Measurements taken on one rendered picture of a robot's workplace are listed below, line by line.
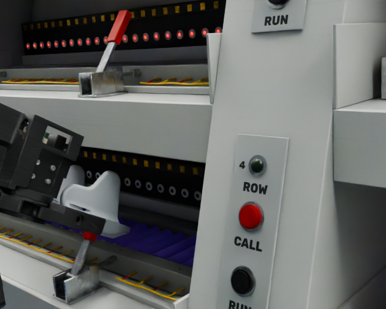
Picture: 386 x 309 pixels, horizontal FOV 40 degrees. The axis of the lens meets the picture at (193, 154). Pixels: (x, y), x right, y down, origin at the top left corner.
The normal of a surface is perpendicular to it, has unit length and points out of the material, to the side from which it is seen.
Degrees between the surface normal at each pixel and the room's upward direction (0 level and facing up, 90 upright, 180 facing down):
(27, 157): 90
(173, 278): 106
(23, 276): 16
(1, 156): 90
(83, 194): 89
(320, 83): 90
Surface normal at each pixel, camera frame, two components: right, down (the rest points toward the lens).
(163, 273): -0.65, 0.20
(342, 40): 0.75, 0.10
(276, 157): -0.66, -0.08
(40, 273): -0.06, -0.98
